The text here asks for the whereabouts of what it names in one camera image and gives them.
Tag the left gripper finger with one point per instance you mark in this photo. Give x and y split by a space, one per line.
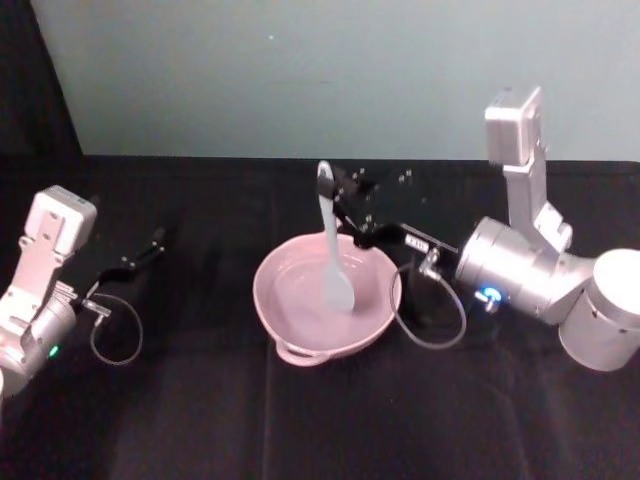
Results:
149 256
142 250

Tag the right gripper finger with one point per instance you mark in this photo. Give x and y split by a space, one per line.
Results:
357 235
350 185

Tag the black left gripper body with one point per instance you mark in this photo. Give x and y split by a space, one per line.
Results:
97 280

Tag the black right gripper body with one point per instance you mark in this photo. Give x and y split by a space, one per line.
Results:
425 225

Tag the grey silicone spoon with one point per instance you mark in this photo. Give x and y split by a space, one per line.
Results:
338 290

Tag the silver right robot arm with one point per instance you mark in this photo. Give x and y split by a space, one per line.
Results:
530 270

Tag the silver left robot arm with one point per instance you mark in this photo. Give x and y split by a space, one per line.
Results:
40 280

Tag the black table cloth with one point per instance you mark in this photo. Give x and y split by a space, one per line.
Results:
320 425

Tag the black backdrop curtain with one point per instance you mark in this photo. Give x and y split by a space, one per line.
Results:
30 75

